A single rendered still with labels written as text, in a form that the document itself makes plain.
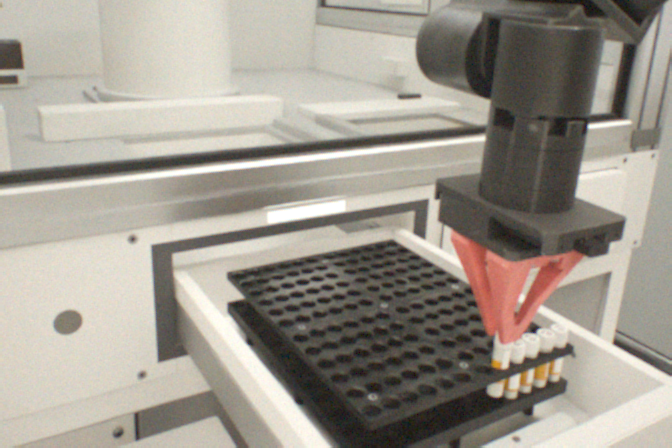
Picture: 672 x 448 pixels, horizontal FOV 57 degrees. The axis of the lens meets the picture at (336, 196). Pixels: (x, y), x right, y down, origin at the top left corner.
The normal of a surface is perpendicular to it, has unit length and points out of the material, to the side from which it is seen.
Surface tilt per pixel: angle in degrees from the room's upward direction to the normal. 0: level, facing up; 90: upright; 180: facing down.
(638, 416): 0
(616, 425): 0
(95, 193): 90
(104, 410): 90
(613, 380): 90
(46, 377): 90
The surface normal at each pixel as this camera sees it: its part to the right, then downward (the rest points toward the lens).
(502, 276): -0.83, 0.45
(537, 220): 0.05, -0.94
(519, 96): -0.69, 0.20
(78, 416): 0.51, 0.29
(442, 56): -0.91, 0.25
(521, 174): -0.47, 0.27
